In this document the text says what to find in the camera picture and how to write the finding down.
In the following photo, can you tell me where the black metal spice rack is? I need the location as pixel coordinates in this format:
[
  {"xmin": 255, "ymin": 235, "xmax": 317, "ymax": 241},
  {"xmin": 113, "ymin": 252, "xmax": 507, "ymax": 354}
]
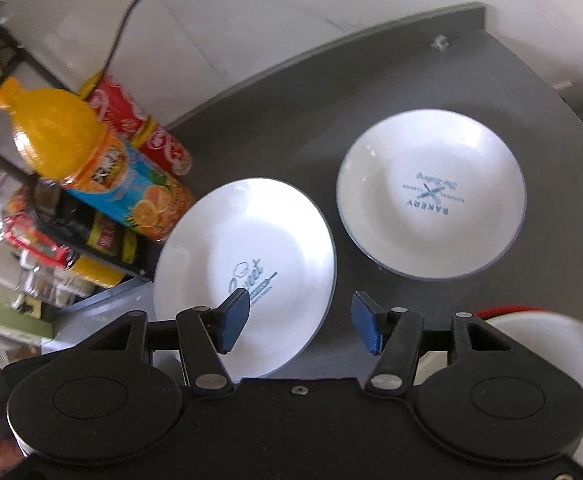
[{"xmin": 0, "ymin": 24, "xmax": 159, "ymax": 282}]

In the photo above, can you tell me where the red cola bottle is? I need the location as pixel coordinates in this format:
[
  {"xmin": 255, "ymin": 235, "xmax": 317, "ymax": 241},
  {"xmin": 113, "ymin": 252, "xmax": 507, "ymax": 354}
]
[{"xmin": 78, "ymin": 72, "xmax": 192, "ymax": 179}]

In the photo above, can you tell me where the white plate Sweet print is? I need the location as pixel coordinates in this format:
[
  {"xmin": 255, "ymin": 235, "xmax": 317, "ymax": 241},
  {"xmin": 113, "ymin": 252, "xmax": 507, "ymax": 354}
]
[{"xmin": 154, "ymin": 178, "xmax": 337, "ymax": 382}]

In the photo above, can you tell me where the orange juice bottle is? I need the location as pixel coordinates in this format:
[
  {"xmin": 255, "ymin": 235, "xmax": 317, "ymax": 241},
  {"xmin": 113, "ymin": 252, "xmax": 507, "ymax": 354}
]
[{"xmin": 0, "ymin": 77, "xmax": 192, "ymax": 242}]

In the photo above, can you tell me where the soy sauce bottle yellow label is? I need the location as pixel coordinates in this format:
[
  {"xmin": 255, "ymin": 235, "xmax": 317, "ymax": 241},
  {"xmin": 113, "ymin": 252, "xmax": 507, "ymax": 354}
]
[{"xmin": 26, "ymin": 179, "xmax": 146, "ymax": 288}]

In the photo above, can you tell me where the black power cable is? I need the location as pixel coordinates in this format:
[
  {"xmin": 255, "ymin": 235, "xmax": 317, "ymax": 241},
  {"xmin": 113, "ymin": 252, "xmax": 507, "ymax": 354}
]
[{"xmin": 101, "ymin": 0, "xmax": 188, "ymax": 73}]

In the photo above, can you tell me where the large white bowl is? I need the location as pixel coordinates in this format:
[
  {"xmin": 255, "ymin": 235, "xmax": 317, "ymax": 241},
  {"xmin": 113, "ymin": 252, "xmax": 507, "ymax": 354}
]
[{"xmin": 414, "ymin": 310, "xmax": 583, "ymax": 477}]

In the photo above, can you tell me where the white plate Bakery print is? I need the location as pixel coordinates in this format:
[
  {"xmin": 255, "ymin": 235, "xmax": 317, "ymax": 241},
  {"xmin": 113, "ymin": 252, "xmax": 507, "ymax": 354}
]
[{"xmin": 336, "ymin": 110, "xmax": 527, "ymax": 281}]

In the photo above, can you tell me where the red black bowl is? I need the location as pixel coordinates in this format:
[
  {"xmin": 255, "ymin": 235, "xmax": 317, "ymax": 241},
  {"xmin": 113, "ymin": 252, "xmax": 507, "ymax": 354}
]
[{"xmin": 476, "ymin": 306, "xmax": 544, "ymax": 320}]

